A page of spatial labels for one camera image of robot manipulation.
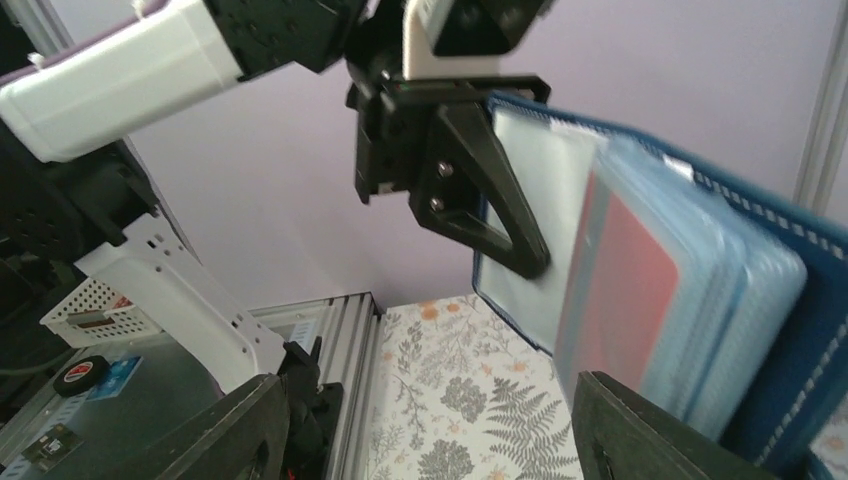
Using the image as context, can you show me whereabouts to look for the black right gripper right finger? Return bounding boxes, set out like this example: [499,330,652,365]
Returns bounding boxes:
[572,371,774,480]

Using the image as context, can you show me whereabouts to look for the aluminium rail base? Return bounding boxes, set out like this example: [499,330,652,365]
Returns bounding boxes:
[1,294,379,479]

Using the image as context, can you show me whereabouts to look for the blue leather card holder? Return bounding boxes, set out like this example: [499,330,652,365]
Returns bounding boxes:
[473,94,847,479]

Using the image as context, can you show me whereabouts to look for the red credit card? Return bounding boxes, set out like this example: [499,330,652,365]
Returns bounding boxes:
[554,172,680,402]

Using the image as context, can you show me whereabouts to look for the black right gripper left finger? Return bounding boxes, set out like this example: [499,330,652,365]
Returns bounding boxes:
[100,374,289,480]

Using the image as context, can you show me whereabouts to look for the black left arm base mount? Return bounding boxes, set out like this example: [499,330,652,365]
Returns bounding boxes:
[278,336,344,479]

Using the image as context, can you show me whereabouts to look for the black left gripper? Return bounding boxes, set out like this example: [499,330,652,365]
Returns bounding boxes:
[345,75,551,279]

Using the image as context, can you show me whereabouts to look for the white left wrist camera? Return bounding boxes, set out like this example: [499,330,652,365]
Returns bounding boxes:
[401,0,556,80]

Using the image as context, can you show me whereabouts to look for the floral table cloth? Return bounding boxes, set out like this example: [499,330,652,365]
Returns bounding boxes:
[357,294,583,479]

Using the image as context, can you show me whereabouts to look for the white perforated basket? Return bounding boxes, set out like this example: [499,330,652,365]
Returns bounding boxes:
[40,279,162,349]

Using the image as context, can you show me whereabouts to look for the black tape roll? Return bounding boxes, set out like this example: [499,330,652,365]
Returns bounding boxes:
[52,355,110,398]

